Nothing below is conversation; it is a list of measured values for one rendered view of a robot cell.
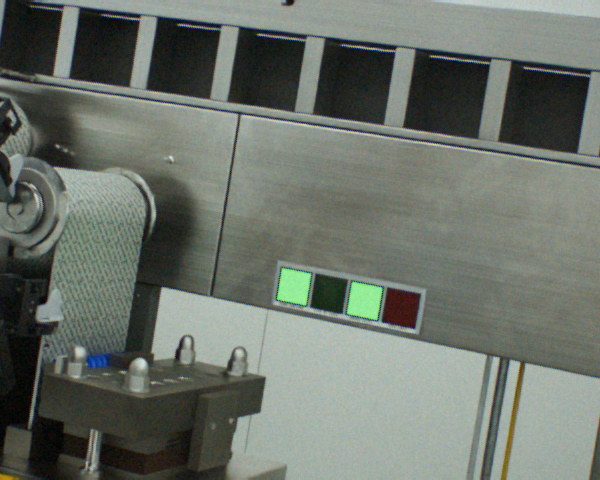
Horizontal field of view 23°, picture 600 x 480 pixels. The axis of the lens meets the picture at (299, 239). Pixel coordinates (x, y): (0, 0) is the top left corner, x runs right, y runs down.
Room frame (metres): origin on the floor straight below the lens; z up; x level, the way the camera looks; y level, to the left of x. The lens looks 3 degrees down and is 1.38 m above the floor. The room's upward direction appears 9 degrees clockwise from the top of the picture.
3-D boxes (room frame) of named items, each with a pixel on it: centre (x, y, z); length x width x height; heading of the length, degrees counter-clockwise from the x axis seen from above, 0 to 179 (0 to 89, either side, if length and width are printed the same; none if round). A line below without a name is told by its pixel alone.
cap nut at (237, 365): (2.28, 0.06, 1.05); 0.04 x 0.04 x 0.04
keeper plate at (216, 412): (2.13, 0.08, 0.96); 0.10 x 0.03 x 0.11; 157
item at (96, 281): (2.17, 0.29, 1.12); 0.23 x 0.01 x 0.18; 157
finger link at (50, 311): (2.04, 0.33, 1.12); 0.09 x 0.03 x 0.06; 156
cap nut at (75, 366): (2.02, 0.28, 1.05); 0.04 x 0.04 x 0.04
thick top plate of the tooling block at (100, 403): (2.15, 0.17, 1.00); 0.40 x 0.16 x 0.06; 157
